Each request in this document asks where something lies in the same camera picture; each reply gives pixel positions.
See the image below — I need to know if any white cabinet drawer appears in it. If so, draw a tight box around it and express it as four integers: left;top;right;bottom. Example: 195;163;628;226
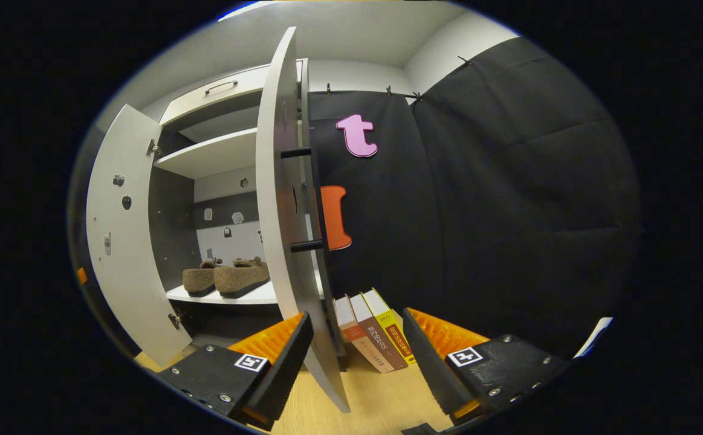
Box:
159;62;303;126

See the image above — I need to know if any brown book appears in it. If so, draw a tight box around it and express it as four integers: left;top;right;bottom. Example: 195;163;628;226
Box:
349;292;409;370

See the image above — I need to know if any yellow book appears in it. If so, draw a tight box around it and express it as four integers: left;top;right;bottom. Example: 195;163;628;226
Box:
361;288;417;365

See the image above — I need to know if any white shoe cabinet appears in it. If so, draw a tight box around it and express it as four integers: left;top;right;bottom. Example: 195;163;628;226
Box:
146;59;346;363

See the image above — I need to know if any white cabinet door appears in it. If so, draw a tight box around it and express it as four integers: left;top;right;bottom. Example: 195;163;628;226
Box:
85;104;193;368
256;26;352;413

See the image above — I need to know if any long ceiling light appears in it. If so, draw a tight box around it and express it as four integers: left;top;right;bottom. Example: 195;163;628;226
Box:
218;1;274;22

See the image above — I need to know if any brown fuzzy shoe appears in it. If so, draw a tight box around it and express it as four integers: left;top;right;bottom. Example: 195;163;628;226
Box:
213;257;271;299
182;259;225;298

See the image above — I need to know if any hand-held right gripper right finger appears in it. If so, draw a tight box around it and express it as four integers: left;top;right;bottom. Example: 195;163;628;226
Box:
403;307;571;427

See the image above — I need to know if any white cabinet shelf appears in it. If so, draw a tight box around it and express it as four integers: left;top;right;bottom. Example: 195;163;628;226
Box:
155;127;261;180

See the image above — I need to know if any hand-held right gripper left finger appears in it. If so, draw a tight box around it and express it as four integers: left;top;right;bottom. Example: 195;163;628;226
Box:
157;311;314;431

